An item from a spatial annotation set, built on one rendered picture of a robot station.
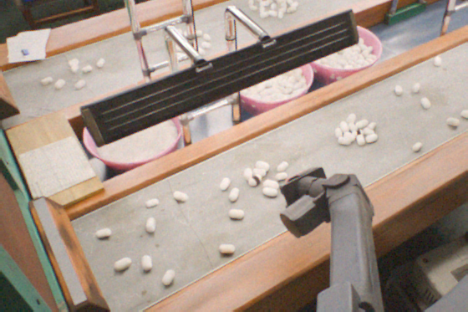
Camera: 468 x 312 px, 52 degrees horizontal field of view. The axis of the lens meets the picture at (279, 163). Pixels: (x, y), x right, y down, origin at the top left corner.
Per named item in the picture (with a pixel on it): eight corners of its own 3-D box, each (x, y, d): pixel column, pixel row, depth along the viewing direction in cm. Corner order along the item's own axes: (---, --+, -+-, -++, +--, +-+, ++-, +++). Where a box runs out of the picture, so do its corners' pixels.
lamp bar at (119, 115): (359, 44, 111) (363, 16, 106) (97, 150, 87) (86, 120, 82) (338, 28, 116) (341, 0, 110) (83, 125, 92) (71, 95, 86)
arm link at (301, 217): (375, 214, 84) (352, 174, 82) (328, 255, 80) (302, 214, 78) (338, 207, 95) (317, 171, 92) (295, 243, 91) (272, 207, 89)
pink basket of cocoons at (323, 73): (393, 75, 163) (399, 52, 156) (331, 104, 153) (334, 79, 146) (343, 38, 177) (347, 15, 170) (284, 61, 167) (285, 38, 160)
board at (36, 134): (104, 190, 116) (104, 186, 115) (42, 217, 111) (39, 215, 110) (63, 113, 134) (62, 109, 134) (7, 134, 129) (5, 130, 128)
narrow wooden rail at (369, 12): (463, -6, 204) (471, -31, 196) (22, 169, 135) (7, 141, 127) (454, -11, 207) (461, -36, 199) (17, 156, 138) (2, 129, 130)
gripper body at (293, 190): (277, 186, 97) (294, 188, 90) (317, 166, 101) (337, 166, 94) (287, 214, 98) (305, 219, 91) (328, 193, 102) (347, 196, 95)
